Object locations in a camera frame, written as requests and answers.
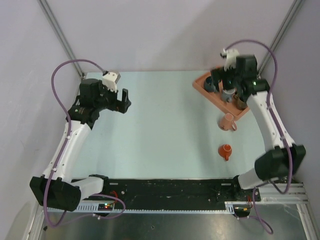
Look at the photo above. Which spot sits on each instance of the aluminium frame rail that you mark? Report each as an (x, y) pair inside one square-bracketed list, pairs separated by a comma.
[(52, 20)]

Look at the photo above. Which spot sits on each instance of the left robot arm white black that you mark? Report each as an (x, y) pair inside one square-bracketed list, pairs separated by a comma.
[(55, 187)]

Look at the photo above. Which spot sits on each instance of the grey mug heart print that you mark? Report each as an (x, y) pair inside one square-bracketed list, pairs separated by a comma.
[(227, 95)]

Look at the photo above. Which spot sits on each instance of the salmon plastic tray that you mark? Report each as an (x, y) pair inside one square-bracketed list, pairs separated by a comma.
[(215, 98)]

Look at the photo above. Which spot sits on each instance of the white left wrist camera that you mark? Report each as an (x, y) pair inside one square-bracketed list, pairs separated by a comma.
[(110, 80)]

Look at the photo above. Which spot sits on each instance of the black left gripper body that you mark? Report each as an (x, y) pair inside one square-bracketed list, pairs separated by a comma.
[(110, 102)]

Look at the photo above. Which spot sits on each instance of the brown mug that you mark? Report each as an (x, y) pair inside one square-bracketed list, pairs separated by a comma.
[(240, 105)]

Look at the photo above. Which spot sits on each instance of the orange mug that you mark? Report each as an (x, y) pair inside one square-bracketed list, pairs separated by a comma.
[(225, 151)]

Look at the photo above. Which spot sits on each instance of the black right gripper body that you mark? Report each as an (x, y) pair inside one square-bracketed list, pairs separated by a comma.
[(229, 78)]

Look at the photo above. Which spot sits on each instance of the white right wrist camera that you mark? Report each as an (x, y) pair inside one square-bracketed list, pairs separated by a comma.
[(230, 56)]

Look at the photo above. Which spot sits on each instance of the white cable duct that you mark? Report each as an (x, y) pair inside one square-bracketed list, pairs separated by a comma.
[(199, 208)]

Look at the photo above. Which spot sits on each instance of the pink mug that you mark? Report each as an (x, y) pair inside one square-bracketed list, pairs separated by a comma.
[(227, 123)]

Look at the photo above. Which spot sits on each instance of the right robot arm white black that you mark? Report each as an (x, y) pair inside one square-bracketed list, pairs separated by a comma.
[(282, 157)]

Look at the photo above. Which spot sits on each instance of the dark blue mug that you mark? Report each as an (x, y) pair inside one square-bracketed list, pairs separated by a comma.
[(211, 85)]

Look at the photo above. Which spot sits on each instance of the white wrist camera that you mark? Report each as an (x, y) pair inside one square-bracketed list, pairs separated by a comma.
[(110, 80), (230, 56)]

